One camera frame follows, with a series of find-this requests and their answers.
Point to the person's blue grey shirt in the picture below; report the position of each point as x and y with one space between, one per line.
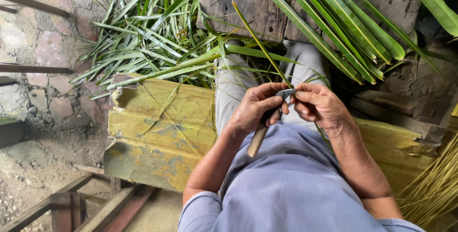
286 189

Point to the person's right hand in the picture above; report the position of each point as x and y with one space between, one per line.
324 108

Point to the bundle of yellow midrib sticks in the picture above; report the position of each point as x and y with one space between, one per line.
434 192

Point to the grey wooden block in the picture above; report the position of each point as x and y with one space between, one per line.
10 132

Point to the worn yellow wooden bench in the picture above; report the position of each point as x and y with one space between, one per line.
161 128

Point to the thin green palm leaf midrib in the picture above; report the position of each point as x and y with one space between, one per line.
261 46

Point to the stack of dark wooden planks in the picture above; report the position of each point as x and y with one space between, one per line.
397 108

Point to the pile of green leaf strips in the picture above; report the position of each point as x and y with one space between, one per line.
157 35

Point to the weathered dark wooden board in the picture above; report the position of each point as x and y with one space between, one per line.
247 6

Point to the bundle of long palm leaflets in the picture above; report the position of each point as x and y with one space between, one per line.
336 28

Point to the broad green palm leaf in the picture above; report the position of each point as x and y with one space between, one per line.
434 5

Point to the person's grey trousers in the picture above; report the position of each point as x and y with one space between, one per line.
232 85

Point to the person's left hand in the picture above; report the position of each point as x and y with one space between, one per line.
250 112

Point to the brown wooden rail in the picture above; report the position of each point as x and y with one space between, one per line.
34 3
35 69

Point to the brown wooden frame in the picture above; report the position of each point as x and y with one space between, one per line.
68 207

